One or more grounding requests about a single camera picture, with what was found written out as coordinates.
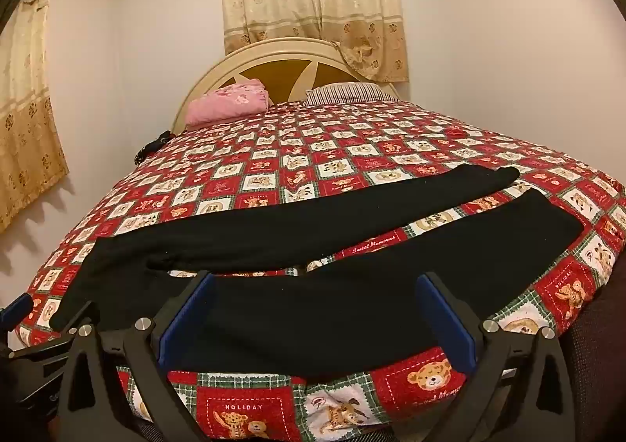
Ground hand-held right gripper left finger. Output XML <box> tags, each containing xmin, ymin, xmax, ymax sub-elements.
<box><xmin>58</xmin><ymin>272</ymin><xmax>218</xmax><ymax>442</ymax></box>

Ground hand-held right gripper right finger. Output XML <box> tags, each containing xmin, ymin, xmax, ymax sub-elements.
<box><xmin>416</xmin><ymin>272</ymin><xmax>578</xmax><ymax>442</ymax></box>

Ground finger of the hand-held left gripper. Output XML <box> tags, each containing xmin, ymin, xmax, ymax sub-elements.
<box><xmin>0</xmin><ymin>330</ymin><xmax>74</xmax><ymax>365</ymax></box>
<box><xmin>0</xmin><ymin>294</ymin><xmax>34</xmax><ymax>332</ymax></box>

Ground black pants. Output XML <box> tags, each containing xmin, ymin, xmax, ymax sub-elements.
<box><xmin>49</xmin><ymin>165</ymin><xmax>585</xmax><ymax>381</ymax></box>

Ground small dark object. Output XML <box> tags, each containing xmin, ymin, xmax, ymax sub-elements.
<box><xmin>134</xmin><ymin>130</ymin><xmax>173</xmax><ymax>165</ymax></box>

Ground beige floral side curtain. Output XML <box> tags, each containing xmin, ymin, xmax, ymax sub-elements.
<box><xmin>0</xmin><ymin>0</ymin><xmax>70</xmax><ymax>235</ymax></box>

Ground red printed bear blanket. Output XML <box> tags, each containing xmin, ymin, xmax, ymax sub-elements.
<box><xmin>12</xmin><ymin>97</ymin><xmax>626</xmax><ymax>442</ymax></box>

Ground pink folded pillow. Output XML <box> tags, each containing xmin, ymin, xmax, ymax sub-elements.
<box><xmin>185</xmin><ymin>81</ymin><xmax>275</xmax><ymax>127</ymax></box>

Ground striped pillow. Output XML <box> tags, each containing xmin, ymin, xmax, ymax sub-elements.
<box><xmin>304</xmin><ymin>83</ymin><xmax>394</xmax><ymax>106</ymax></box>

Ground cream wooden bed headboard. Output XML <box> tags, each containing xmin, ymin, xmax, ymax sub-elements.
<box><xmin>171</xmin><ymin>37</ymin><xmax>399</xmax><ymax>134</ymax></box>

